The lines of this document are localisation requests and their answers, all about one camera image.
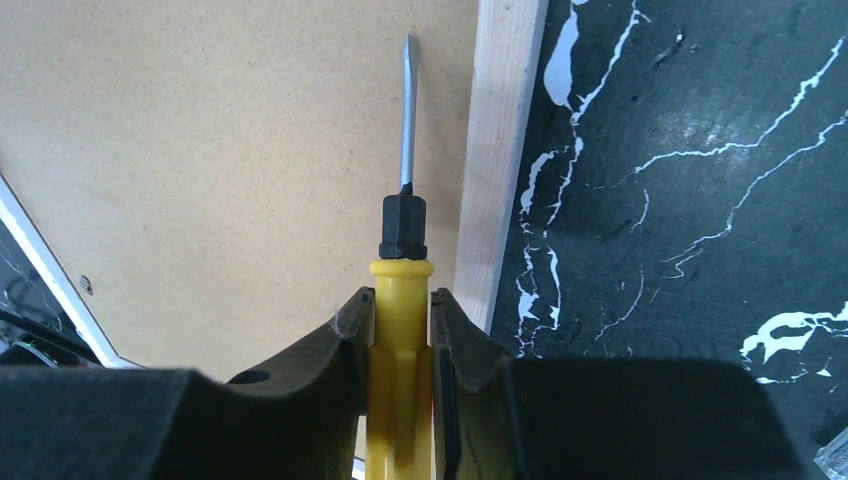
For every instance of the yellow handled screwdriver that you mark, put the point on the yellow handled screwdriver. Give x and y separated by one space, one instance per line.
399 387

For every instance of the white wooden photo frame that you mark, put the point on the white wooden photo frame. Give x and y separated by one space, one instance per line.
199 183

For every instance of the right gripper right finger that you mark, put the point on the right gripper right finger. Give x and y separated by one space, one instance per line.
501 417

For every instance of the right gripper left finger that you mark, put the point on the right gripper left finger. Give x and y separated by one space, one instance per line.
292 416

